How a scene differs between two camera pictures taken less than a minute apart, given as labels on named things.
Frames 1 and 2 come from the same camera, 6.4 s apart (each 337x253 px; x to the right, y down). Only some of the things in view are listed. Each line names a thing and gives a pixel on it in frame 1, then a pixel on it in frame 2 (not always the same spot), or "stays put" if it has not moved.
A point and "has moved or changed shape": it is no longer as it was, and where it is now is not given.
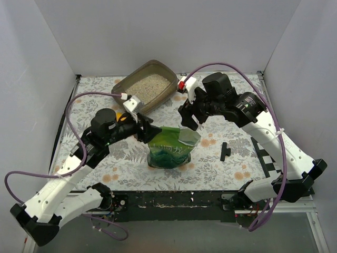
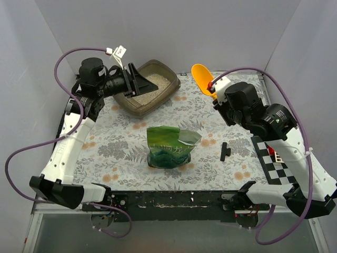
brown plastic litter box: (151, 82) stays put
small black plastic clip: (225, 151) stays put
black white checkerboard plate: (268, 163) stays put
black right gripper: (194, 110) -> (217, 106)
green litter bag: (172, 147) stays put
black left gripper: (142, 127) -> (129, 82)
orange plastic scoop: (118, 115) has moved or changed shape
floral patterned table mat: (225, 157) stays put
